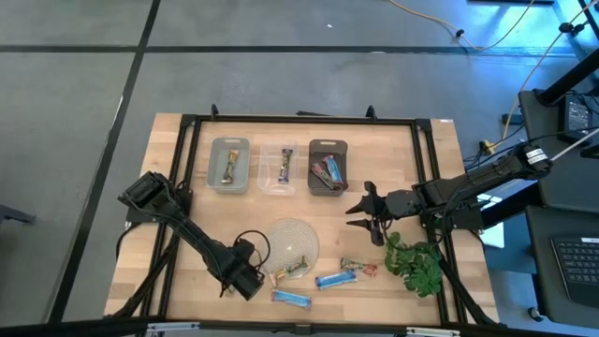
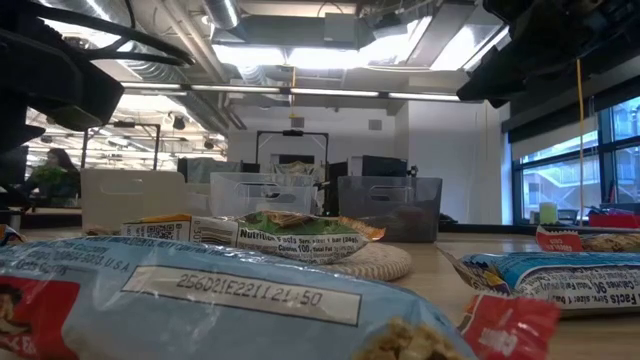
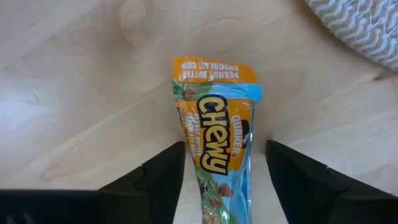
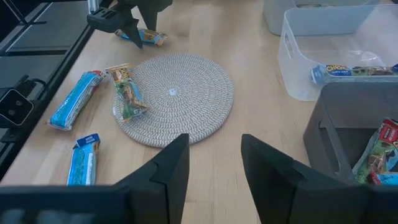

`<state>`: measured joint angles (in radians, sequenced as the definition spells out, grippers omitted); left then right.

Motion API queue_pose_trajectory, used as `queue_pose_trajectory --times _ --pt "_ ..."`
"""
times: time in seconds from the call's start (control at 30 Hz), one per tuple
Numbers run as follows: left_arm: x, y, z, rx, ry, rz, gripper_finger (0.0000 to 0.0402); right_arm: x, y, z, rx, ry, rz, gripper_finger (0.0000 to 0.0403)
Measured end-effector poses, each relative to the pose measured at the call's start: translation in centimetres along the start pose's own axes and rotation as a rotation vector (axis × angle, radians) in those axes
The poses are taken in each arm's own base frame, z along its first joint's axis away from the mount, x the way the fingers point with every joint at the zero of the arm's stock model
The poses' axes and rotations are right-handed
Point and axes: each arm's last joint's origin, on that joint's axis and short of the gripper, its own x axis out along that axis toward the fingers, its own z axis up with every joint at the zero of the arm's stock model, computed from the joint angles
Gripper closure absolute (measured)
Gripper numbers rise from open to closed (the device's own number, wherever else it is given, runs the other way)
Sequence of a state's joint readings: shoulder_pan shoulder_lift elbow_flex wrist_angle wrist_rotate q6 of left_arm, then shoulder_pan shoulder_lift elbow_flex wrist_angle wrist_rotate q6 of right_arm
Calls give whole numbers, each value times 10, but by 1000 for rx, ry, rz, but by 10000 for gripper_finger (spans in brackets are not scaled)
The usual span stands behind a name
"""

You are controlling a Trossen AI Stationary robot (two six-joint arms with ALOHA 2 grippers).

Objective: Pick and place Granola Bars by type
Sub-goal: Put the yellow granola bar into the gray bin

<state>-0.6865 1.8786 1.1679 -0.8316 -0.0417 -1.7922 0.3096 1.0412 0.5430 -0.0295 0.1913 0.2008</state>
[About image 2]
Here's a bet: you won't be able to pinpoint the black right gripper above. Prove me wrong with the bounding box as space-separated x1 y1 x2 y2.
457 27 640 109

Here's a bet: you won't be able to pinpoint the red-ended oat granola bar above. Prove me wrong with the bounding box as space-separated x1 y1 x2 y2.
534 224 640 254

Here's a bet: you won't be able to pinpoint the blue white granola bar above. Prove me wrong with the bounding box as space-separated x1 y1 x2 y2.
438 251 640 320

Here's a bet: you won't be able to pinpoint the green orange granola bar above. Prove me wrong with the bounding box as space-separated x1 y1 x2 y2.
122 209 386 265

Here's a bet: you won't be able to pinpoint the orange blue granola bar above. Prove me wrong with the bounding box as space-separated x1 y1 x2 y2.
0 223 26 247

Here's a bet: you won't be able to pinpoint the large light blue granola bar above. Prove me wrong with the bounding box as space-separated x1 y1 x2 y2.
0 234 476 360

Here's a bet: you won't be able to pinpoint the linear ceiling light tube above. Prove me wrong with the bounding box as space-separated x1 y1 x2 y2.
189 83 282 94
122 82 189 92
289 87 380 98
388 91 461 103

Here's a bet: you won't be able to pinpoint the dark framed window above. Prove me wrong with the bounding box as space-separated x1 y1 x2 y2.
512 95 640 225

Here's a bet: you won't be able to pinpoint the pale green cup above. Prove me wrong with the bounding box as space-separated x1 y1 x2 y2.
538 201 559 225

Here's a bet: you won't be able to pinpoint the black desktop monitor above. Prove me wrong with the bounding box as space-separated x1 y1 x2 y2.
349 154 409 179

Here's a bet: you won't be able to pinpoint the red box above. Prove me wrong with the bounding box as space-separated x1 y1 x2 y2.
588 212 640 230

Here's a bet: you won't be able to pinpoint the grey translucent plastic bin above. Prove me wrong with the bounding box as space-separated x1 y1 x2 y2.
337 175 444 245

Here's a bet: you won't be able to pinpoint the grey ceiling ventilation unit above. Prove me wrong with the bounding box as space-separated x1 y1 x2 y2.
323 12 359 44

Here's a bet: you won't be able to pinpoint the red chewy wrapper end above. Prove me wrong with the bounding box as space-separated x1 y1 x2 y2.
457 293 562 360

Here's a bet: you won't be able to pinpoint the clear plastic bin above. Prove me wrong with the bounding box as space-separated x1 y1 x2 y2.
209 172 320 224

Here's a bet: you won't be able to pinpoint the white plastic bin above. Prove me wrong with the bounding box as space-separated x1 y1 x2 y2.
80 168 211 235

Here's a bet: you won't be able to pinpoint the person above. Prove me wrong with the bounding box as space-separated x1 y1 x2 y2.
19 147 82 209

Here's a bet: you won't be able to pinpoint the green potted plant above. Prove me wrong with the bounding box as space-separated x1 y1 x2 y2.
30 164 69 199

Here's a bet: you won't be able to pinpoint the black computer monitor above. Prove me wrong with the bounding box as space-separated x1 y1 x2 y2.
0 144 30 186

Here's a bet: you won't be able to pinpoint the yellow hanging cable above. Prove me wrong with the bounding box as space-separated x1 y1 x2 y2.
575 58 586 214

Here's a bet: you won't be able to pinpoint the black metal frame stand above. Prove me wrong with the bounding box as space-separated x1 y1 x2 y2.
82 122 161 171
255 129 330 176

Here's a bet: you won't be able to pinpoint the round woven rope mat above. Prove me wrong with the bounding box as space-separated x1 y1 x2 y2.
319 242 414 282

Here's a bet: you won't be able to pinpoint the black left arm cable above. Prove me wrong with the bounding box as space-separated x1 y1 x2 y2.
29 0 197 69

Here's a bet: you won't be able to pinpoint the silver spiral ventilation duct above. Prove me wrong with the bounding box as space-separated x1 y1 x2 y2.
37 0 231 134

